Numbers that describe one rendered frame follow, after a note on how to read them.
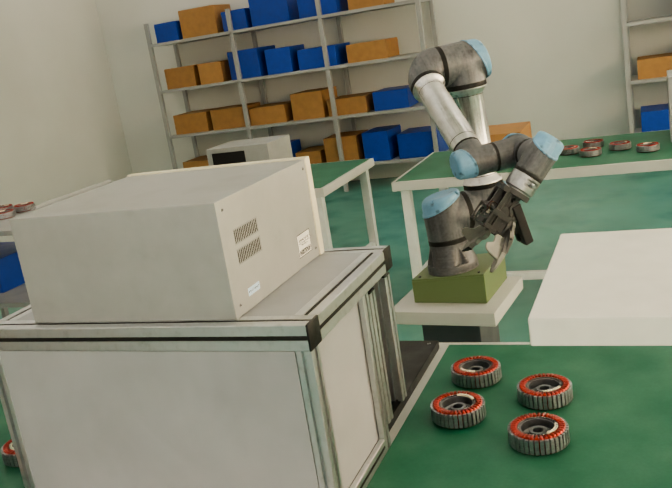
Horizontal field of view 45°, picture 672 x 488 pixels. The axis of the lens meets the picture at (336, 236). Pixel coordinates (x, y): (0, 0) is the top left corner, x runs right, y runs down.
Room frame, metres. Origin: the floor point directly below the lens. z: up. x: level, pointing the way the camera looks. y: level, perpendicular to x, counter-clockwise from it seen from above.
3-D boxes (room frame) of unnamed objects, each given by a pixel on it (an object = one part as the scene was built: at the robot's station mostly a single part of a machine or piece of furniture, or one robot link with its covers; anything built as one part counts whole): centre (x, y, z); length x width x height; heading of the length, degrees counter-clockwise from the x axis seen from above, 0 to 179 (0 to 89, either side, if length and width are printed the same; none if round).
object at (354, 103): (8.41, -0.39, 0.86); 0.42 x 0.40 x 0.17; 66
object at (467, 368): (1.69, -0.26, 0.77); 0.11 x 0.11 x 0.04
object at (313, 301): (1.54, 0.29, 1.09); 0.68 x 0.44 x 0.05; 67
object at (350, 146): (8.47, -0.27, 0.42); 0.40 x 0.36 x 0.28; 157
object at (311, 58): (8.50, -0.18, 1.38); 0.42 x 0.42 x 0.20; 65
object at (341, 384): (1.34, 0.03, 0.91); 0.28 x 0.03 x 0.32; 157
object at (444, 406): (1.52, -0.19, 0.77); 0.11 x 0.11 x 0.04
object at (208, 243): (1.54, 0.31, 1.22); 0.44 x 0.39 x 0.20; 67
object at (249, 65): (8.82, 0.58, 1.43); 0.42 x 0.36 x 0.29; 155
